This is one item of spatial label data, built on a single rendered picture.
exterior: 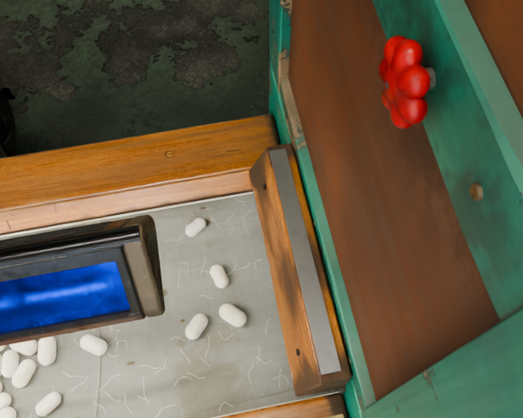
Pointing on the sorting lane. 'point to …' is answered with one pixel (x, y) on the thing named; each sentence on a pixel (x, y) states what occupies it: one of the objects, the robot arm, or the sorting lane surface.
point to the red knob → (405, 81)
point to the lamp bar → (70, 280)
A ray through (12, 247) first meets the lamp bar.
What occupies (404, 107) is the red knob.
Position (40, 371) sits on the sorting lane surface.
